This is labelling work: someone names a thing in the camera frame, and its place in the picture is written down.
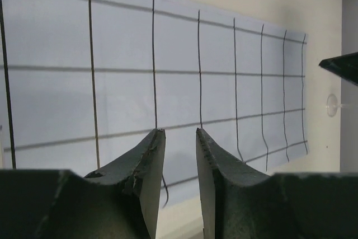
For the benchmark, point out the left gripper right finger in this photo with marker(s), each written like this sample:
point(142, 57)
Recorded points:
point(238, 201)

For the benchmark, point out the blue checkered cloth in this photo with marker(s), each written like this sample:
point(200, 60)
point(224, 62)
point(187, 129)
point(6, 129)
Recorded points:
point(83, 81)

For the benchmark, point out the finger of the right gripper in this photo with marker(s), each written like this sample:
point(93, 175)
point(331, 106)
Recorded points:
point(345, 66)

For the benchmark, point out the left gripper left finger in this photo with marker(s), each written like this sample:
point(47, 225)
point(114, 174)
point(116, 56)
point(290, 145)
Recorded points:
point(119, 200)

